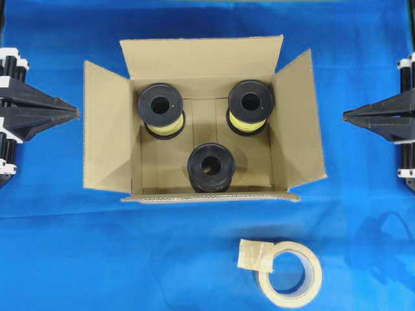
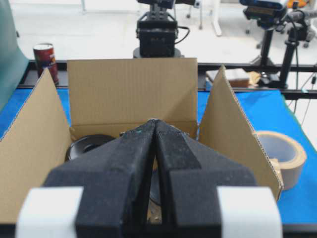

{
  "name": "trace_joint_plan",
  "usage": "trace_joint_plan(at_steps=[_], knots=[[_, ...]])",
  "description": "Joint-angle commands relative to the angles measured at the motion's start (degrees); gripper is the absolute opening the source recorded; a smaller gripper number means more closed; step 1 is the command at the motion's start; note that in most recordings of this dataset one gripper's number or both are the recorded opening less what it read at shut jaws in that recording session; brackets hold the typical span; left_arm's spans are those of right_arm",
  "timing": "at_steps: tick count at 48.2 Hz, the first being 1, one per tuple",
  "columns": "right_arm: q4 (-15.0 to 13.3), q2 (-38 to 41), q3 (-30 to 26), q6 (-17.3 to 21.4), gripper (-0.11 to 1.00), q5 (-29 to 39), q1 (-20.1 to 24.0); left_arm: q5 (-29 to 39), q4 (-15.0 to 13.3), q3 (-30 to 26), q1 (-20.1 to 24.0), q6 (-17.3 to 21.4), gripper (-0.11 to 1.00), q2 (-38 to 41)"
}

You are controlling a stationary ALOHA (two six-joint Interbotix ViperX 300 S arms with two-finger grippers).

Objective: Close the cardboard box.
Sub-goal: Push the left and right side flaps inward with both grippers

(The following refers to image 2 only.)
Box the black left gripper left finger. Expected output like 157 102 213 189
16 119 156 238

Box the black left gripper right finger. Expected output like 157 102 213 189
154 119 283 238

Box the brown cardboard box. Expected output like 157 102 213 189
0 58 283 224

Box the black round object in box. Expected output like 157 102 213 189
65 134 115 162

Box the beige masking tape roll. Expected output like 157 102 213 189
256 130 307 190

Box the blue table mat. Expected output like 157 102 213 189
0 89 317 225

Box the red can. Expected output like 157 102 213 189
33 43 59 85

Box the green backdrop cloth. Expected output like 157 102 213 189
0 0 29 109

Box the black camera stand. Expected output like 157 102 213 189
239 0 317 90

